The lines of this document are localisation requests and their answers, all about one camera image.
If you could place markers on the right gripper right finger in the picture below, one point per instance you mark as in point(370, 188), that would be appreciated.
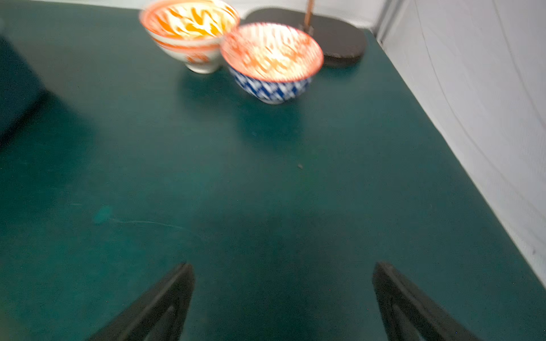
point(410, 314)

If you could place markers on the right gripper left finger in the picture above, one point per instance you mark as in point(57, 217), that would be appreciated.
point(158, 314)

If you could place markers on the green table mat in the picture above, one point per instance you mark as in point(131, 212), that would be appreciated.
point(134, 164)

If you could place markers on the brown metal cup stand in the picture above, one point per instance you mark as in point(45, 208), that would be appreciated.
point(342, 43)

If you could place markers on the orange patterned bowl left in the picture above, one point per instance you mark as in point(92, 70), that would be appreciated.
point(190, 31)

